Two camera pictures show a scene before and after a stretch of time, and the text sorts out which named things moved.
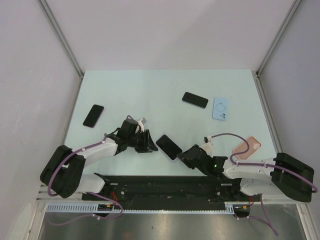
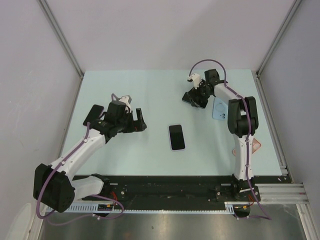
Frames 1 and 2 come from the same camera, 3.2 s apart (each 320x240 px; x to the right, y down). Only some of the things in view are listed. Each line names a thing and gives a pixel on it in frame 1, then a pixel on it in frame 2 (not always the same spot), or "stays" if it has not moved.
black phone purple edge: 93,116 stays
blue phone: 169,147 -> 177,137
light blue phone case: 220,108 stays
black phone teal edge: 195,100 stays
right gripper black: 182,157 -> 194,93
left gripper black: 147,145 -> 137,125
